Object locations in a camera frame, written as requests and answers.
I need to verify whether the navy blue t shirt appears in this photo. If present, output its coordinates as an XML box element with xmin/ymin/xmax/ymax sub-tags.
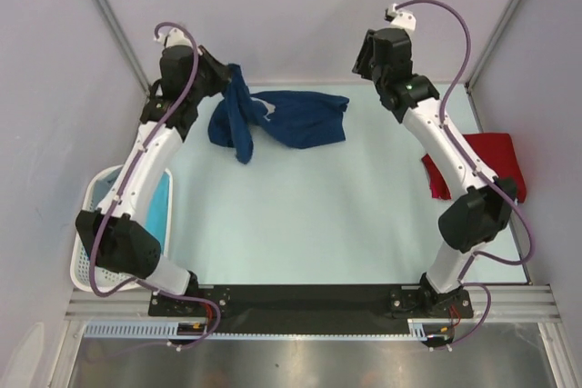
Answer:
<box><xmin>207</xmin><ymin>64</ymin><xmax>349</xmax><ymax>164</ymax></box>

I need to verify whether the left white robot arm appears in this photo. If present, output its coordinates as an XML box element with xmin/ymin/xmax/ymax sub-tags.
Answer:
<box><xmin>75</xmin><ymin>43</ymin><xmax>231</xmax><ymax>315</ymax></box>

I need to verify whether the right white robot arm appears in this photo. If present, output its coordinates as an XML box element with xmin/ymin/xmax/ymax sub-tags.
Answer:
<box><xmin>352</xmin><ymin>27</ymin><xmax>517</xmax><ymax>316</ymax></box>

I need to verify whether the white laundry basket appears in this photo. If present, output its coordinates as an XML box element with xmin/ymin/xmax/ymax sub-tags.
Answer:
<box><xmin>68</xmin><ymin>164</ymin><xmax>176</xmax><ymax>293</ymax></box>

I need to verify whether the grey shirt in basket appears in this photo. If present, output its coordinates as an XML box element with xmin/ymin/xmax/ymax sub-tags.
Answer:
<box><xmin>92</xmin><ymin>168</ymin><xmax>120</xmax><ymax>209</ymax></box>

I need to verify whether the folded red t shirt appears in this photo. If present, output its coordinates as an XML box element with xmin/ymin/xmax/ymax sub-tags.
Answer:
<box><xmin>421</xmin><ymin>133</ymin><xmax>527</xmax><ymax>204</ymax></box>

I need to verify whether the turquoise t shirt in basket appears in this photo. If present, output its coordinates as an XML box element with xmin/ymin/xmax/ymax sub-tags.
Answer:
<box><xmin>90</xmin><ymin>169</ymin><xmax>173</xmax><ymax>255</ymax></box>

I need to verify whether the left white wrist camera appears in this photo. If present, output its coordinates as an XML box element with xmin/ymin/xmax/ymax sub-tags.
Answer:
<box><xmin>154</xmin><ymin>27</ymin><xmax>193</xmax><ymax>48</ymax></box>

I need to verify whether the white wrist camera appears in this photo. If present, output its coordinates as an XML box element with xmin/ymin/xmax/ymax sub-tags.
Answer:
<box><xmin>385</xmin><ymin>4</ymin><xmax>416</xmax><ymax>35</ymax></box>
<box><xmin>154</xmin><ymin>27</ymin><xmax>193</xmax><ymax>48</ymax></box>

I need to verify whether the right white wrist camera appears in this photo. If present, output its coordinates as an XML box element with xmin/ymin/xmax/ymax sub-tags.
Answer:
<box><xmin>385</xmin><ymin>4</ymin><xmax>416</xmax><ymax>35</ymax></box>

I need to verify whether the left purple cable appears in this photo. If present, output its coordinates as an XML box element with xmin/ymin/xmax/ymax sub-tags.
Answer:
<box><xmin>88</xmin><ymin>21</ymin><xmax>222</xmax><ymax>355</ymax></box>

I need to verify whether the purple cable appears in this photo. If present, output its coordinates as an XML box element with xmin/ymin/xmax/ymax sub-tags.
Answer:
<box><xmin>385</xmin><ymin>0</ymin><xmax>540</xmax><ymax>353</ymax></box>
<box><xmin>88</xmin><ymin>21</ymin><xmax>222</xmax><ymax>355</ymax></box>

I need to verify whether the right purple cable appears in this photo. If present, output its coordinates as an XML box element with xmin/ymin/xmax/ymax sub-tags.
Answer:
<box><xmin>385</xmin><ymin>0</ymin><xmax>540</xmax><ymax>353</ymax></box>

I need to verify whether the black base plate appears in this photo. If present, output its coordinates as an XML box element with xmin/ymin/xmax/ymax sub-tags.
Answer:
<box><xmin>147</xmin><ymin>282</ymin><xmax>474</xmax><ymax>335</ymax></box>

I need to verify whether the light blue cable duct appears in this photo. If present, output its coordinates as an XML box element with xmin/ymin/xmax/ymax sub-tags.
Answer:
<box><xmin>84</xmin><ymin>320</ymin><xmax>219</xmax><ymax>338</ymax></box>

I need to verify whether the aluminium frame rail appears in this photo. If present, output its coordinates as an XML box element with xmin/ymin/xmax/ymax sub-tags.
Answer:
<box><xmin>65</xmin><ymin>285</ymin><xmax>561</xmax><ymax>323</ymax></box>

